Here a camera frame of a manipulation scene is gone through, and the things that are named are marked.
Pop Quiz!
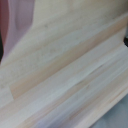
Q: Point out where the pink mug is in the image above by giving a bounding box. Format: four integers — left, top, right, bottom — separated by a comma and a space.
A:
0, 0, 36, 64

